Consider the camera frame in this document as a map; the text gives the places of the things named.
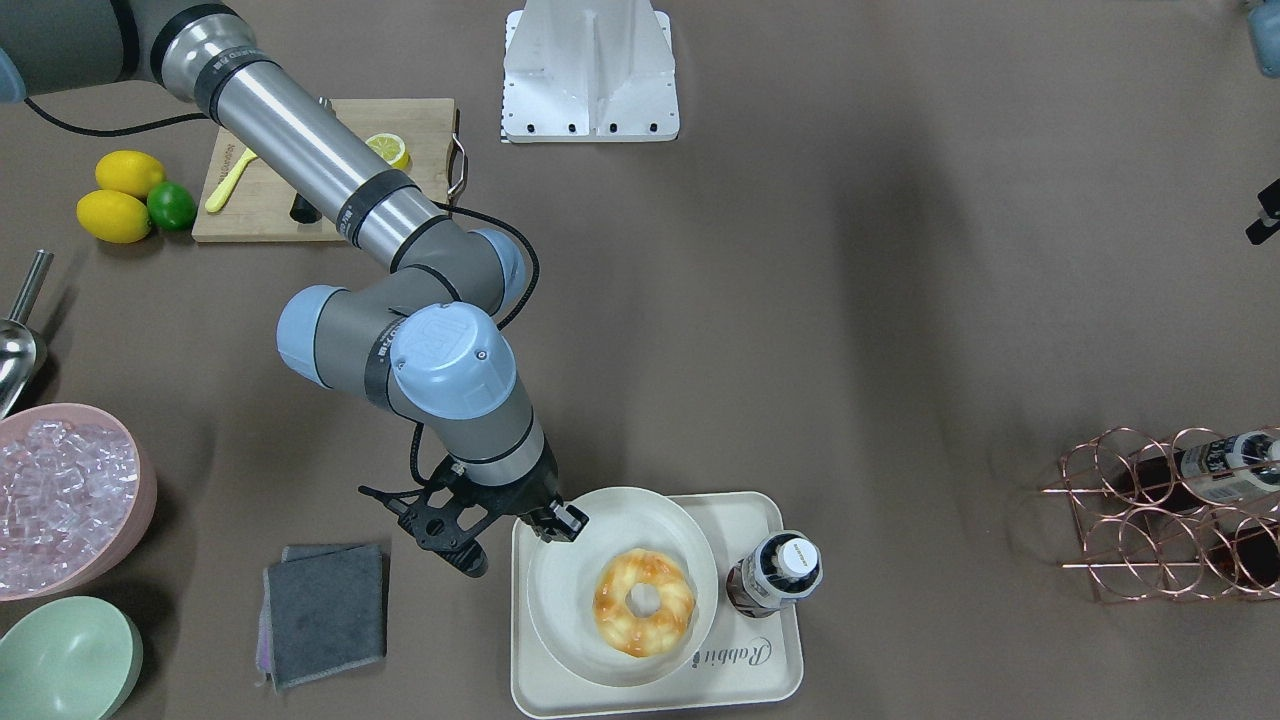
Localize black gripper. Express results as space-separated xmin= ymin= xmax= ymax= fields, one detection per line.
xmin=396 ymin=445 xmax=589 ymax=578

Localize white round plate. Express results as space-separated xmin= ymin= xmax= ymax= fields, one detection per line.
xmin=527 ymin=487 xmax=718 ymax=688

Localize glazed twisted donut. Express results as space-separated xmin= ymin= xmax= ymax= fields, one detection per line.
xmin=591 ymin=548 xmax=696 ymax=659

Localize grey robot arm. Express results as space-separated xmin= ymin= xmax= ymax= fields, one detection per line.
xmin=3 ymin=1 xmax=588 ymax=577

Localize cream rectangular tray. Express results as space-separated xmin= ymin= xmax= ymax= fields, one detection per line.
xmin=509 ymin=491 xmax=804 ymax=719

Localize grey folded cloth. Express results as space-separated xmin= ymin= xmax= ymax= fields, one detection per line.
xmin=256 ymin=543 xmax=387 ymax=693

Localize dark drink bottle white cap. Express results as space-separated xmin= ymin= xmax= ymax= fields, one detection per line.
xmin=724 ymin=530 xmax=823 ymax=619

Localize pink ice bowl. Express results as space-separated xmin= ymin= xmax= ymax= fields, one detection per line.
xmin=3 ymin=404 xmax=157 ymax=602

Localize lemon half slice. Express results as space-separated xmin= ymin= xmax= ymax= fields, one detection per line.
xmin=365 ymin=132 xmax=412 ymax=170

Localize wooden cutting board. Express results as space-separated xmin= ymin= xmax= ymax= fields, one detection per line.
xmin=192 ymin=97 xmax=460 ymax=243

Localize yellow plastic knife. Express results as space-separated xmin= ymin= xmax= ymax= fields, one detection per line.
xmin=204 ymin=149 xmax=259 ymax=214

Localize clear ice cubes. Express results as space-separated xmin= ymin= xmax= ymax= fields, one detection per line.
xmin=1 ymin=418 xmax=140 ymax=596

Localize green bowl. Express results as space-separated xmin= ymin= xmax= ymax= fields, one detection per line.
xmin=1 ymin=596 xmax=145 ymax=719

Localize green lime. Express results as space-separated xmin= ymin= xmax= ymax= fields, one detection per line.
xmin=145 ymin=181 xmax=198 ymax=232

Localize yellow lemon lower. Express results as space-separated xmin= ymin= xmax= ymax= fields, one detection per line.
xmin=76 ymin=190 xmax=152 ymax=243

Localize yellow lemon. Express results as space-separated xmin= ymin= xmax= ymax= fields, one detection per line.
xmin=93 ymin=149 xmax=166 ymax=200
xmin=76 ymin=190 xmax=152 ymax=243

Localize steel ice scoop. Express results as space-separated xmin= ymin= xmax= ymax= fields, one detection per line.
xmin=1 ymin=249 xmax=54 ymax=418

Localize yellow lemon upper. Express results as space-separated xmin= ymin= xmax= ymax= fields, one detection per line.
xmin=93 ymin=149 xmax=166 ymax=200

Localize wine bottle in rack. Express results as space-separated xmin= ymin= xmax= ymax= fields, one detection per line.
xmin=1106 ymin=430 xmax=1279 ymax=512

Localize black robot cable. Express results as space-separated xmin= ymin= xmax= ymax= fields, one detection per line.
xmin=22 ymin=95 xmax=541 ymax=491

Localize white metal mount base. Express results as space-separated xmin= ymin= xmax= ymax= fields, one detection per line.
xmin=500 ymin=1 xmax=681 ymax=143

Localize copper wire bottle rack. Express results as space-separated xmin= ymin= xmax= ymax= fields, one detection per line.
xmin=1042 ymin=425 xmax=1279 ymax=603

